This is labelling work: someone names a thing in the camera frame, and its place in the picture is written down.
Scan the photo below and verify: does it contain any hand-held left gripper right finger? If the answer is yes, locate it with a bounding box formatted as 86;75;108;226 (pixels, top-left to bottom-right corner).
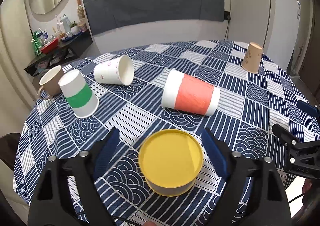
201;127;293;226

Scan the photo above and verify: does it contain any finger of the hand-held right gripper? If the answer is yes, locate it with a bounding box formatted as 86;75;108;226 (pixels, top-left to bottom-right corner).
297;100;320;117
272;123;302;148

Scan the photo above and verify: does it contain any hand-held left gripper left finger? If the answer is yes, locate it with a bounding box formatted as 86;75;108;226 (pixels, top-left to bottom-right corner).
27;127;120;226

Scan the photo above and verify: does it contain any yellow cup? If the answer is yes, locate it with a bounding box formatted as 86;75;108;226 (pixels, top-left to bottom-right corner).
138;129;203;197

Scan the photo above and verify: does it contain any white cup with green band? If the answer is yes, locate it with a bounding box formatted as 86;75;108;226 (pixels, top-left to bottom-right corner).
58;69;100;119

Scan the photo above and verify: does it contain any white cup with orange sleeve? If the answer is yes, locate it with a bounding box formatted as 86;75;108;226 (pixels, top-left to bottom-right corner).
161;69;221;117

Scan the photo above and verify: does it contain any beige paper cup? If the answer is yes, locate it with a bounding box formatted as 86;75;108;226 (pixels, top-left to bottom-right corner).
241;42;264;74

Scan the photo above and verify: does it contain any white cup with pink hearts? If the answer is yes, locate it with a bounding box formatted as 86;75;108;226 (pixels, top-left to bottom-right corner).
94;55;135;86

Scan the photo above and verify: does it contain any person's right hand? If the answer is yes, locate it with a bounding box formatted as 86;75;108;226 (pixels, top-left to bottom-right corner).
301;180;313;194

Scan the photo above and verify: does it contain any blue white patterned tablecloth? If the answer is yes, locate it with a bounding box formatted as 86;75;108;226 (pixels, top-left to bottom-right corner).
14;40;320;226

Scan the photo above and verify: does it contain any brown mug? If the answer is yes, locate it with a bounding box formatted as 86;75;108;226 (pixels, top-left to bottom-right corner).
38;65;66;101

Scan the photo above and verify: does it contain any white refrigerator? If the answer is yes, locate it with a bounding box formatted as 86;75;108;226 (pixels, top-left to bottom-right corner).
230;0;313;74

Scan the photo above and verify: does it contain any red plastic basin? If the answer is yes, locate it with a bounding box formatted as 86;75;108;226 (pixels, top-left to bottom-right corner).
40;39;59;54

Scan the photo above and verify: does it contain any blue tray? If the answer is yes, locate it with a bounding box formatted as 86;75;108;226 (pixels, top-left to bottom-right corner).
61;32;82;42

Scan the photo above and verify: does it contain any green bottle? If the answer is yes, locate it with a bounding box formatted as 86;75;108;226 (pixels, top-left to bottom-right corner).
32;31;43;55

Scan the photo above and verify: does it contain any grey spray bottle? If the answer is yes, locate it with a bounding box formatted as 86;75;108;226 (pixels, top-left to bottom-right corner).
61;15;70;33

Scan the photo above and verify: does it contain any hanging wooden brush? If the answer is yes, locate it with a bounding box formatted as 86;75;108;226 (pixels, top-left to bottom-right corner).
77;0;85;20

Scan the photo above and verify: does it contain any black wall shelf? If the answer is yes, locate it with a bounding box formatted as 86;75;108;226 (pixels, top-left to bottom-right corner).
24;32;93;77

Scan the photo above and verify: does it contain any black wall cable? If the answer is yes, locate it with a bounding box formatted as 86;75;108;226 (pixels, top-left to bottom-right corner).
224;11;232;40

